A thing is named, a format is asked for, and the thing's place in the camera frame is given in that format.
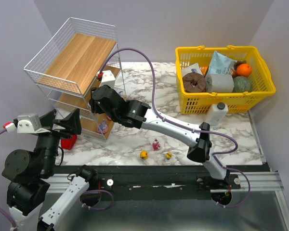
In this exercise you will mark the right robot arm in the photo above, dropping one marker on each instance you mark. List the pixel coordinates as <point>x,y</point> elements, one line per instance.
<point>136,114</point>

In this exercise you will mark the red bell pepper toy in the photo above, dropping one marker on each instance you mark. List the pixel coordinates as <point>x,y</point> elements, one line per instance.
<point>68,144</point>

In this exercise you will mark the white wire wooden shelf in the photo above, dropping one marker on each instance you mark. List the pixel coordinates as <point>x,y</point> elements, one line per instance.
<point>66,69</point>

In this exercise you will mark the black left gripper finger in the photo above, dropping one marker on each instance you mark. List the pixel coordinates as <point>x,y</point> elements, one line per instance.
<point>47,119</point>
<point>71,123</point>

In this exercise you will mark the yellow plastic basket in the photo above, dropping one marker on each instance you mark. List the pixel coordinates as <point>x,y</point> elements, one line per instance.
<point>199,103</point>

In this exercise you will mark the white bottle grey cap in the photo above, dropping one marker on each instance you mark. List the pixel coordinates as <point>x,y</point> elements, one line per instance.
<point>216,113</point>

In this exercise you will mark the yellow duck toy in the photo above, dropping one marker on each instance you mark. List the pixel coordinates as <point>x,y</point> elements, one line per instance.
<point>144,155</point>

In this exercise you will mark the white paper roll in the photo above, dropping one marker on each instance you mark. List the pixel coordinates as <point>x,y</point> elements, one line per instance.
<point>219,83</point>

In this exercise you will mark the brown chocolate donut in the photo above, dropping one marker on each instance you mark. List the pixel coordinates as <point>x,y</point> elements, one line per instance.
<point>194,83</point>

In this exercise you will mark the pink strawberry figure toy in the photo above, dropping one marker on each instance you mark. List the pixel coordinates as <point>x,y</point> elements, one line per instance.
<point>156,145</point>

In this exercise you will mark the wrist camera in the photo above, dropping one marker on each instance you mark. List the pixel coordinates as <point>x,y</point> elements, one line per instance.
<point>26,123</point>
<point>107,79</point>

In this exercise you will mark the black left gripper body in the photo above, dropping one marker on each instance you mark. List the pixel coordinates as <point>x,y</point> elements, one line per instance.
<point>54,128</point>

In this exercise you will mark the white tissue packet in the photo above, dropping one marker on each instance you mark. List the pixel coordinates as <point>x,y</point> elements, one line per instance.
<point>194,68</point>

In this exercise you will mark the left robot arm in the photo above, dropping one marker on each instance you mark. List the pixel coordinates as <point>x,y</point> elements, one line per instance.
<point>28,171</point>

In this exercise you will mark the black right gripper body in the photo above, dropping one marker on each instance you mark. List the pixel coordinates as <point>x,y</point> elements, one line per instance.
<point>96,101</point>

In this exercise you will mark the purple bunny pink donut toy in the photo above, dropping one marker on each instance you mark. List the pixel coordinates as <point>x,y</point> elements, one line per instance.
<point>102,128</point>

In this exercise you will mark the green melon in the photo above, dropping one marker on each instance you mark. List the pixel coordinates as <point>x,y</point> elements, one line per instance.
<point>242,84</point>

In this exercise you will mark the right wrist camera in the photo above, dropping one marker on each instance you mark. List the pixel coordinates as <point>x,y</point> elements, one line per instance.
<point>107,79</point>

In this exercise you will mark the black mounting rail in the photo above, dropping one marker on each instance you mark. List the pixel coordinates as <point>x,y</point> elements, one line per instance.
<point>176,183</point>

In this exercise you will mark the orange fruit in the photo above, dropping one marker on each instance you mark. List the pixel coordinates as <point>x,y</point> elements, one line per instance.
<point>244,70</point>

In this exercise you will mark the yellow minion toy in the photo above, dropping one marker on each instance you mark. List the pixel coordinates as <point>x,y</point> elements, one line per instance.
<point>168,155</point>

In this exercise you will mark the light blue snack bag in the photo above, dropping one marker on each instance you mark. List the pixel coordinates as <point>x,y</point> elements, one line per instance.
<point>221,64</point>

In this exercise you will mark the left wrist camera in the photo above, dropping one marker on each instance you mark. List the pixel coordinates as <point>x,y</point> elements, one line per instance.
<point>26,123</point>

